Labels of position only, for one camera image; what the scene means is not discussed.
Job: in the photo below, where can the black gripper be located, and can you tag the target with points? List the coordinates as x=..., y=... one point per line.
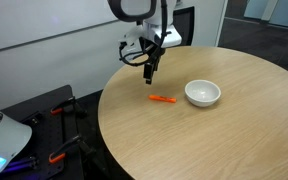
x=154, y=53

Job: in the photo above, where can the orange marker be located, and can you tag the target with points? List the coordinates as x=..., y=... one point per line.
x=162, y=98

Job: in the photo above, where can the white ceramic bowl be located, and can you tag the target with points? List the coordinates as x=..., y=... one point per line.
x=202, y=93

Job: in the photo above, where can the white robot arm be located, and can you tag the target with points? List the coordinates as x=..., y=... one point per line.
x=156, y=16

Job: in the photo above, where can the black mesh office chair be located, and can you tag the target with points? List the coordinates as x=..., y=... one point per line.
x=184, y=20

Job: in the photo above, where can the round wooden table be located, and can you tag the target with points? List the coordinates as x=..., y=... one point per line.
x=243, y=136

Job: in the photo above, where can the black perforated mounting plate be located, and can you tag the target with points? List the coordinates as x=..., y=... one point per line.
x=49, y=133

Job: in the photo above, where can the orange handled clamp far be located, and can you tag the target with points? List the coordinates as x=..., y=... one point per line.
x=70, y=102

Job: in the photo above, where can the orange handled clamp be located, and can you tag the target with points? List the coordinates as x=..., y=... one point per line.
x=76, y=141
x=70, y=102

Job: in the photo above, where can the orange handled clamp near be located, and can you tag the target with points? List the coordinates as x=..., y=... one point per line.
x=76, y=141

